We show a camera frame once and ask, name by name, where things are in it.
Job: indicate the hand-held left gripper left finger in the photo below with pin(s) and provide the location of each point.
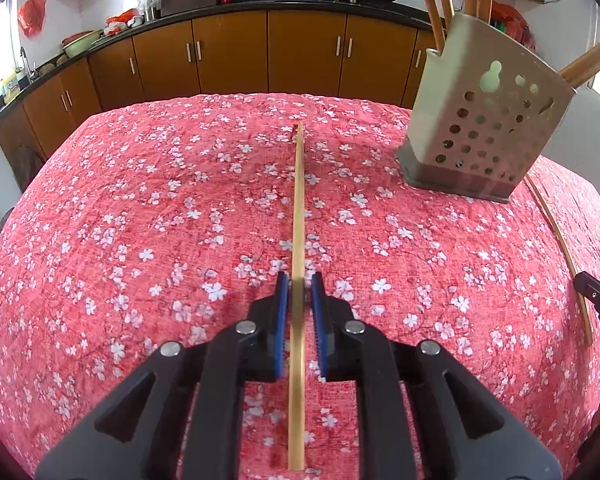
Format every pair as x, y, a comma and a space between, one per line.
281, 320

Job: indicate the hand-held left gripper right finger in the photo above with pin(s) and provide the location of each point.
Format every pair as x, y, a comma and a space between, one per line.
319, 325

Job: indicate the perforated grey chopstick holder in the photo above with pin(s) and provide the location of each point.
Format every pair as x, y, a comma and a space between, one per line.
460, 50

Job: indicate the red floral tablecloth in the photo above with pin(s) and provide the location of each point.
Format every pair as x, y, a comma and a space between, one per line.
155, 210

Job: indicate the brown wooden base cabinets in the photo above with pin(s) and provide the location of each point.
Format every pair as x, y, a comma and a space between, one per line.
230, 55

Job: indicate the red plastic bag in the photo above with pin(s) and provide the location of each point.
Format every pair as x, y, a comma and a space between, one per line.
512, 17

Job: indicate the black kitchen countertop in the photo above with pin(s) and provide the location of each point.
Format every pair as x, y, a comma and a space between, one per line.
260, 0

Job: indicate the green plastic basin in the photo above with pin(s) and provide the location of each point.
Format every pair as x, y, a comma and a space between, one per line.
82, 44

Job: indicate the metal cups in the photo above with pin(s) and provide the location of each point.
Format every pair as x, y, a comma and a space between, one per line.
149, 5

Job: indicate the kitchen faucet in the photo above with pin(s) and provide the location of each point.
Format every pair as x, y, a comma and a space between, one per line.
27, 62

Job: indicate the red hanging bag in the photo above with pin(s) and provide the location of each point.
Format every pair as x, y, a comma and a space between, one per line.
32, 15

